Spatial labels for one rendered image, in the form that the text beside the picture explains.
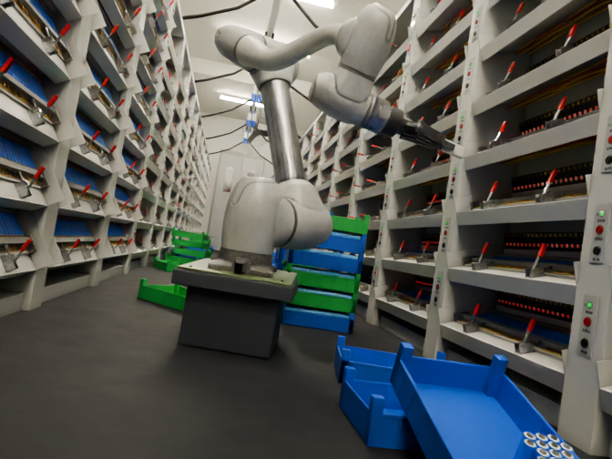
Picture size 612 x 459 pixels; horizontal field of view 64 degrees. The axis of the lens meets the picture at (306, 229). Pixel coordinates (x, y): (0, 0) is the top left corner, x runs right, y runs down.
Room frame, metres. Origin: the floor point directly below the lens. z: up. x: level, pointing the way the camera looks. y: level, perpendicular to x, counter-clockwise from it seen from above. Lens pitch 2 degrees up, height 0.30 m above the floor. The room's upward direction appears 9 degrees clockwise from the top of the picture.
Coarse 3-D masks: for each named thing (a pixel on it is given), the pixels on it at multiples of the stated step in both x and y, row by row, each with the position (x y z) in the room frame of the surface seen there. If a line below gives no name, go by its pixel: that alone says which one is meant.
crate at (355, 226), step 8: (336, 216) 1.94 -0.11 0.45; (368, 216) 1.96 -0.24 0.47; (336, 224) 1.94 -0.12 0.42; (344, 224) 1.95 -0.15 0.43; (352, 224) 1.95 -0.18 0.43; (360, 224) 1.95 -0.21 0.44; (368, 224) 1.96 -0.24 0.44; (344, 232) 2.07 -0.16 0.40; (352, 232) 1.96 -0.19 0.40; (360, 232) 1.95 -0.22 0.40
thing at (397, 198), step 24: (432, 0) 2.33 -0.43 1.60; (408, 72) 2.34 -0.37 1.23; (432, 72) 2.34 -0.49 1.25; (432, 120) 2.35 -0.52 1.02; (408, 168) 2.33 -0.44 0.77; (408, 192) 2.34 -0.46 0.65; (384, 216) 2.36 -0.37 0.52; (384, 240) 2.32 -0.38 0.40; (408, 240) 2.34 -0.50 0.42; (384, 312) 2.33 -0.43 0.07
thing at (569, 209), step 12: (588, 180) 1.03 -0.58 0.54; (504, 192) 1.65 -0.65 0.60; (528, 192) 1.54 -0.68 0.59; (540, 192) 1.48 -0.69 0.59; (588, 192) 1.03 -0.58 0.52; (456, 204) 1.63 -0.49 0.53; (468, 204) 1.63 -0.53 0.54; (528, 204) 1.25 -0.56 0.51; (540, 204) 1.19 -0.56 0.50; (552, 204) 1.15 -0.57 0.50; (564, 204) 1.11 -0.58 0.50; (576, 204) 1.07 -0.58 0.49; (456, 216) 1.63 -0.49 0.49; (468, 216) 1.55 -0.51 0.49; (480, 216) 1.48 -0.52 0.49; (492, 216) 1.41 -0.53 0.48; (504, 216) 1.35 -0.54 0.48; (516, 216) 1.30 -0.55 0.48; (528, 216) 1.24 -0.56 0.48; (540, 216) 1.20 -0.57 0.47; (552, 216) 1.16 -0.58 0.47; (564, 216) 1.12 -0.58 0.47; (576, 216) 1.08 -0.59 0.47
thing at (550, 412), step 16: (384, 320) 2.27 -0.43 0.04; (400, 320) 2.26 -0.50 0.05; (400, 336) 2.05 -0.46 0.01; (416, 336) 1.89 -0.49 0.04; (448, 352) 1.62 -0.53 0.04; (464, 352) 1.61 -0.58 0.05; (528, 384) 1.26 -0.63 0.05; (544, 384) 1.29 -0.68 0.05; (544, 400) 1.14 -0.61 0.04; (560, 400) 1.14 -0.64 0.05; (544, 416) 1.14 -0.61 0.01
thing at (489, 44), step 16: (560, 0) 1.24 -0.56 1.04; (576, 0) 1.28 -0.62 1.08; (592, 0) 1.29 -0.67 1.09; (608, 0) 1.24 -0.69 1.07; (528, 16) 1.36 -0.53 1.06; (544, 16) 1.30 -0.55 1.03; (560, 16) 1.39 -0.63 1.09; (576, 16) 1.40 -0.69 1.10; (592, 16) 1.34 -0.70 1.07; (512, 32) 1.45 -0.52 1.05; (528, 32) 1.49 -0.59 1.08; (544, 32) 1.50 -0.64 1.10; (480, 48) 1.63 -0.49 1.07; (496, 48) 1.53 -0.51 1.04; (512, 48) 1.63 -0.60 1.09; (528, 48) 1.57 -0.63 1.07
